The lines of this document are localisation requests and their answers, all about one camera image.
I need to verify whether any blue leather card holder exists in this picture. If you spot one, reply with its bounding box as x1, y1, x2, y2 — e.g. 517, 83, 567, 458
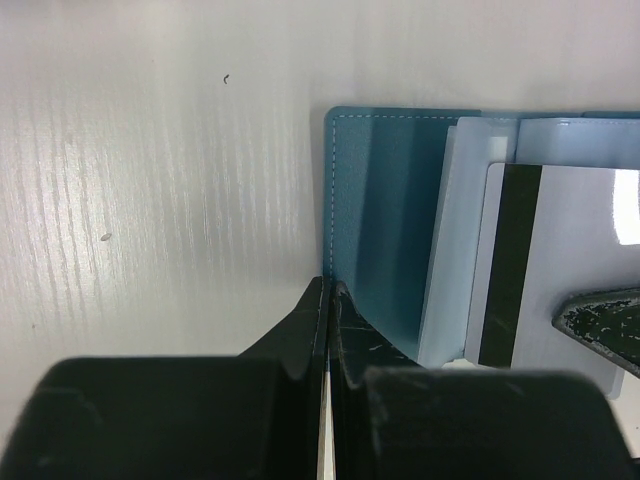
323, 107, 639, 368

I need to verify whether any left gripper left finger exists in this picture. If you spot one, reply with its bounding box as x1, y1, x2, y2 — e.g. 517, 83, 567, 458
1, 277, 329, 479

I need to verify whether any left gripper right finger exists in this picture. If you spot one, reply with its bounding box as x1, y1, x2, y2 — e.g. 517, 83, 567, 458
329, 283, 639, 479

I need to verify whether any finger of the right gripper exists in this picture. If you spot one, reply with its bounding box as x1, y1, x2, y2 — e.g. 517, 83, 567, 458
552, 287, 639, 377

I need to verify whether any silver VIP card top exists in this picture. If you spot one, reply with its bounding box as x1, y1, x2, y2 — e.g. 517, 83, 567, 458
464, 163, 639, 398

